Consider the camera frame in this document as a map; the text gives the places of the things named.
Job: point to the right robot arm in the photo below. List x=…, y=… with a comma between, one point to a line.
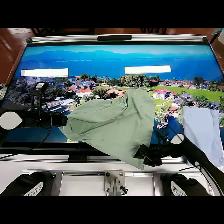
x=200, y=159

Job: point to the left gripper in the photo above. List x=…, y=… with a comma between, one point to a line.
x=59, y=120

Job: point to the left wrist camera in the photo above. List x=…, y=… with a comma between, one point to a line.
x=40, y=87

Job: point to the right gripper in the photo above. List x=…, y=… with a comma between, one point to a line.
x=150, y=155

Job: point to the silver frame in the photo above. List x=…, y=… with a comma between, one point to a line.
x=115, y=181

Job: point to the light blue garment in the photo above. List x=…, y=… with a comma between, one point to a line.
x=204, y=130

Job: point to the green T-shirt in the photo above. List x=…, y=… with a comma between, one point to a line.
x=113, y=126

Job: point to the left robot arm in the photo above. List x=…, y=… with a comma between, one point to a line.
x=10, y=120

